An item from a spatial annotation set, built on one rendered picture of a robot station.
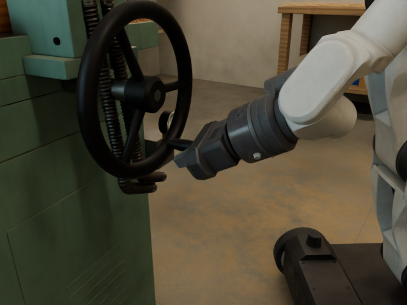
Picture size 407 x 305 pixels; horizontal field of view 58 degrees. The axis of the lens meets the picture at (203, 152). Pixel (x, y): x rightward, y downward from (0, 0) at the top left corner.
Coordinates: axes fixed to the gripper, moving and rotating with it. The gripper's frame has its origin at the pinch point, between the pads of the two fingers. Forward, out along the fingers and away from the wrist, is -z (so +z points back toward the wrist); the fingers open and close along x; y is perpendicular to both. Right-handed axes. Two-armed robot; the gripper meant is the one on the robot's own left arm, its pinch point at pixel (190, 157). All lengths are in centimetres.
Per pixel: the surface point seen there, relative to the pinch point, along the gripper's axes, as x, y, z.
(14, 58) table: -4.3, 28.6, -13.7
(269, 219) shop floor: 75, -76, -45
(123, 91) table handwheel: 0.6, 15.0, -4.0
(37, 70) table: -3.9, 25.1, -11.7
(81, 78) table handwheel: -10.1, 20.3, 1.2
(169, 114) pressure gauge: 24.7, 2.0, -17.6
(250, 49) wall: 328, -52, -116
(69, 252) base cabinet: -9.5, -6.3, -33.7
